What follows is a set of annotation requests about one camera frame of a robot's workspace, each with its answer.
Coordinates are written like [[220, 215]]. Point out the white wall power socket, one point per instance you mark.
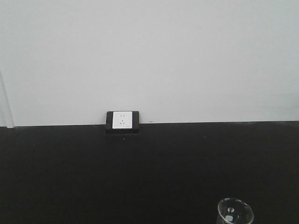
[[122, 120]]

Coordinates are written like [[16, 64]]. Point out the clear glass beaker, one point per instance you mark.
[[234, 211]]

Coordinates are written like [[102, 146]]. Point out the black socket mounting box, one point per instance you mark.
[[110, 130]]

